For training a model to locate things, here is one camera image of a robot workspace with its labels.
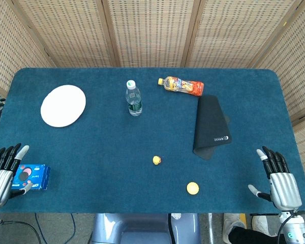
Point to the blue cookie box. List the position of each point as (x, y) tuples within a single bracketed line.
[(36, 178)]

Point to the black trouser leg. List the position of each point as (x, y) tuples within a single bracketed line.
[(251, 237)]

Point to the blue grey robot torso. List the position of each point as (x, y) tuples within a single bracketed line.
[(142, 228)]

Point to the black folded mouse pad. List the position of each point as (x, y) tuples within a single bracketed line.
[(211, 122)]

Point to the blue grey right robot arm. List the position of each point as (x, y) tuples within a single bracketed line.
[(297, 231)]

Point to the orange juice bottle yellow cap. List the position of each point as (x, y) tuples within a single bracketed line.
[(183, 86)]

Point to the woven bamboo screen panel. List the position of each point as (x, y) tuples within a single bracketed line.
[(239, 33), (5, 50), (66, 30), (150, 30), (300, 76)]

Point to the metal table leg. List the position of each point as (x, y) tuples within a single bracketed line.
[(210, 228)]

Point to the yellow fluted tart mould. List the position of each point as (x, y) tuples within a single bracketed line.
[(193, 188)]

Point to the small yellow toy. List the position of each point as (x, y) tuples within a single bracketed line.
[(156, 160)]

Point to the blue table cloth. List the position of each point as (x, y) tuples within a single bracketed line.
[(104, 152)]

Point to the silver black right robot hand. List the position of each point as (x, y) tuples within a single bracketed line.
[(284, 188)]

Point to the white shoe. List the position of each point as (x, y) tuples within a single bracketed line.
[(263, 223), (231, 223)]

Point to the white round plate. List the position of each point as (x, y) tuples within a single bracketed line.
[(63, 105)]

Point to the clear water bottle green label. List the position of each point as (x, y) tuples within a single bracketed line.
[(134, 101)]

